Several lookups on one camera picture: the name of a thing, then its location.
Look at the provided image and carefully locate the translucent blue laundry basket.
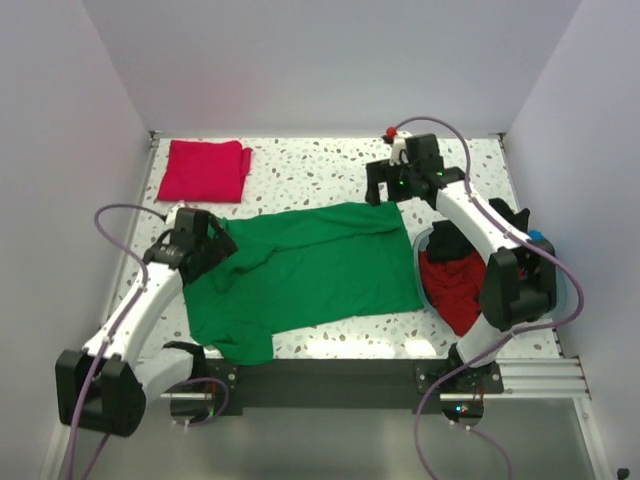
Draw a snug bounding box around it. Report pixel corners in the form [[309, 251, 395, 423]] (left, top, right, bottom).
[[412, 227, 568, 319]]

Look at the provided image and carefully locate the folded pink red t-shirt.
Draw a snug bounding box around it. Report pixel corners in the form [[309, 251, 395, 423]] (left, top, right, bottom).
[[157, 140, 253, 203]]

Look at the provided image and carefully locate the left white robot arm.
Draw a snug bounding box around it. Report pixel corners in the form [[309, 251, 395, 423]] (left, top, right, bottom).
[[55, 207, 237, 437]]

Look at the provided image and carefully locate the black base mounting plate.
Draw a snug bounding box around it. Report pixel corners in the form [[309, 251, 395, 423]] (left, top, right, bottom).
[[169, 357, 504, 417]]

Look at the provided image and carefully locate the green t-shirt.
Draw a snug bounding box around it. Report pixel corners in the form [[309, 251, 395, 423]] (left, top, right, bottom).
[[183, 202, 422, 365]]

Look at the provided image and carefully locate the dark red t-shirt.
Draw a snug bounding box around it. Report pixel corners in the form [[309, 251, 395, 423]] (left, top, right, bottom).
[[418, 250, 487, 337]]

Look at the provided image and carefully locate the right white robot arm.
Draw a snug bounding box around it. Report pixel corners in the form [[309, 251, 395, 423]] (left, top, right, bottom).
[[365, 127, 557, 393]]

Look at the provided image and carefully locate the bright blue t-shirt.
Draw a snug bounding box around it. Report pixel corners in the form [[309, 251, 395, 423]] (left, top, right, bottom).
[[527, 230, 547, 245]]

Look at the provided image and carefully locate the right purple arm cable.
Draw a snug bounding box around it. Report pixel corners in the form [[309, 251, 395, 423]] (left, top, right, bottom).
[[394, 116, 586, 480]]

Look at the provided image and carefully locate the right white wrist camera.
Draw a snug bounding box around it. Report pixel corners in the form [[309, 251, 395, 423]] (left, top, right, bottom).
[[382, 127, 409, 166]]

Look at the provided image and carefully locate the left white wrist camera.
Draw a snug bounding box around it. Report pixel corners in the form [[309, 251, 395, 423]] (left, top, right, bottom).
[[166, 201, 187, 224]]

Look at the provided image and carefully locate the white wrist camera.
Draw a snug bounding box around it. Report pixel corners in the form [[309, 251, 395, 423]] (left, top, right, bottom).
[[166, 201, 187, 224], [382, 127, 409, 166]]

